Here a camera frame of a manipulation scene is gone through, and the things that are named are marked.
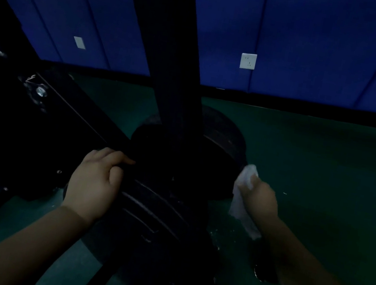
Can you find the person's left hand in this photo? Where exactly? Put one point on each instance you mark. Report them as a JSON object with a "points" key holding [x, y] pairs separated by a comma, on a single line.
{"points": [[91, 187]]}

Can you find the person's right hand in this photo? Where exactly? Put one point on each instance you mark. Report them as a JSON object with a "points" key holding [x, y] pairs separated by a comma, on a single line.
{"points": [[260, 200]]}

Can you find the person's right thumb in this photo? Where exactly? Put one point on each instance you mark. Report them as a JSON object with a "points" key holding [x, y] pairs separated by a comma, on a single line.
{"points": [[253, 181]]}

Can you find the person's left thumb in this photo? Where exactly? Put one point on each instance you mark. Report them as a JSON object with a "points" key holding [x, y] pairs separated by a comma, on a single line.
{"points": [[116, 175]]}

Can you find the person's left middle finger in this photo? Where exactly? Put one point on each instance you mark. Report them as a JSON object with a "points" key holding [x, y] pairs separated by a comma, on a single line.
{"points": [[101, 152]]}

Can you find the white cleaning cloth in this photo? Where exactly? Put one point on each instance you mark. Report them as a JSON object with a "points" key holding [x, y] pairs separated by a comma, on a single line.
{"points": [[242, 204]]}

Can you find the large black weight plate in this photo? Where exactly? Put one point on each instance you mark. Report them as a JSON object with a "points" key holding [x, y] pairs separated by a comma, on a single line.
{"points": [[160, 215]]}

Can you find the person's left forearm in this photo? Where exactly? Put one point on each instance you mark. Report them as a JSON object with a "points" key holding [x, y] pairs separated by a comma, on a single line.
{"points": [[15, 246]]}

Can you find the silver bolt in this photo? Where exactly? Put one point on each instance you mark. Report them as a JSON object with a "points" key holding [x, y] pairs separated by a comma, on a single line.
{"points": [[41, 91]]}

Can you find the black gym machine frame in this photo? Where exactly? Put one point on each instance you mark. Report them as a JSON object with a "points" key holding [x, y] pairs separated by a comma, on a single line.
{"points": [[30, 112]]}

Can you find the white blank wall plate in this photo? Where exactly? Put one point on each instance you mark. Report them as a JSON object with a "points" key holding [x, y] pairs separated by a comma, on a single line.
{"points": [[79, 42]]}

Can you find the white wall socket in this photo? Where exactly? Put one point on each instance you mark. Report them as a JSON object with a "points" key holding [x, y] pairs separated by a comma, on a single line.
{"points": [[248, 61]]}

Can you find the black rack upright post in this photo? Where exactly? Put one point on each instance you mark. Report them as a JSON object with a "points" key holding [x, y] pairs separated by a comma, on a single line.
{"points": [[169, 54]]}

